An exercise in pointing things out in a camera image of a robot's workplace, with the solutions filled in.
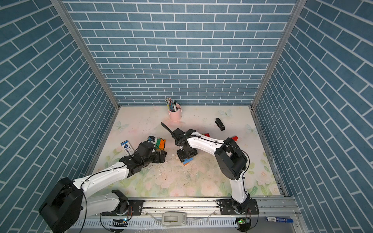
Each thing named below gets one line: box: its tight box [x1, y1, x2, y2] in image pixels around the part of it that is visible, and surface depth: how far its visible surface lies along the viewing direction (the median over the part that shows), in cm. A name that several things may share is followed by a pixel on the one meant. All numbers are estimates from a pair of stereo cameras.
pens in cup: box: [164, 97, 179, 112], surface depth 105 cm
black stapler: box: [214, 117, 226, 132], surface depth 110 cm
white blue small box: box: [120, 139, 135, 156], surface depth 98 cm
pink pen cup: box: [168, 103, 183, 122], surface depth 109 cm
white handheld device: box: [161, 211, 187, 226], surface depth 70 cm
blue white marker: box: [265, 216, 294, 223], surface depth 71 cm
